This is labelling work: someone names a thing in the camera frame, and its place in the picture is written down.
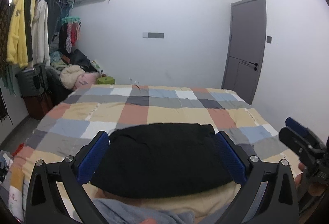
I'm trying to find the person's grey blue clothing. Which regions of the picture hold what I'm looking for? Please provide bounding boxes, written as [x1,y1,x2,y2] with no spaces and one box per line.
[91,182,268,224]

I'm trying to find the grey light switch by door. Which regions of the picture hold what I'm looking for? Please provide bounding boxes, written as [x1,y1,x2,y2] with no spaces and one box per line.
[266,36,272,43]

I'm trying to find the dark grey hanging coat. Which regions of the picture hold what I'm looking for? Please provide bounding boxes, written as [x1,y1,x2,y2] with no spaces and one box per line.
[45,0,61,44]

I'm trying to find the plaid patchwork bed quilt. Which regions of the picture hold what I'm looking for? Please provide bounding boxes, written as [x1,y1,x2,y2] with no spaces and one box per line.
[3,85,299,221]

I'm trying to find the person's right hand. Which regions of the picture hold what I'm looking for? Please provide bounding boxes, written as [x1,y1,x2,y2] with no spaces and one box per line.
[294,162,327,197]

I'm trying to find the dark grey suitcase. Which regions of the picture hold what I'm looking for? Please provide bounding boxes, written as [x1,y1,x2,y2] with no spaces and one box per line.
[16,64,48,97]

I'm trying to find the yellow hooded sweatshirt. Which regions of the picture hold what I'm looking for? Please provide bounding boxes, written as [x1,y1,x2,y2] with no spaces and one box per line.
[6,0,31,68]

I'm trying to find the cream fluffy garment pile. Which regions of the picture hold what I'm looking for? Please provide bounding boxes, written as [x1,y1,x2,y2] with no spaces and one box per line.
[60,64,85,90]

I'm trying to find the white hanging sweatshirt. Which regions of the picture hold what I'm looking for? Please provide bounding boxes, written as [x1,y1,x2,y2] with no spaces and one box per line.
[31,0,50,66]

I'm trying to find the black hanging garment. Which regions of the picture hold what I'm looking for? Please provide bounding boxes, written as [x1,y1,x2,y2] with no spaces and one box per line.
[24,0,32,62]

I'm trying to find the black padded jacket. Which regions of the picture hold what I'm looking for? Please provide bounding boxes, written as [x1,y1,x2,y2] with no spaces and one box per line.
[91,123,232,199]

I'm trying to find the grey bedroom door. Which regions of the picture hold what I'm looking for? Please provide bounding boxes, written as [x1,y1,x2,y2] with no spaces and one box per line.
[221,0,266,105]

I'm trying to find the green stool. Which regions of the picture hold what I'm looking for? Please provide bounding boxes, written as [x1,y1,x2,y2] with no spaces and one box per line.
[97,76,115,85]

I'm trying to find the black door handle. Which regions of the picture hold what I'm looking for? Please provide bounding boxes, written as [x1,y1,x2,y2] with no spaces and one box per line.
[248,62,258,71]

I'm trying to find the brown plaid hanging shirt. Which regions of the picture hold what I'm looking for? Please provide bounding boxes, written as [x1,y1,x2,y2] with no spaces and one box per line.
[0,0,11,77]

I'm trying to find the green clip hanger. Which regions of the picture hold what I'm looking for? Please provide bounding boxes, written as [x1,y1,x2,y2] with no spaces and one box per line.
[61,16,81,24]

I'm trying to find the grey wall panel switch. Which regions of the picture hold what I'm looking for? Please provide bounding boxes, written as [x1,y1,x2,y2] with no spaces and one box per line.
[142,32,165,39]

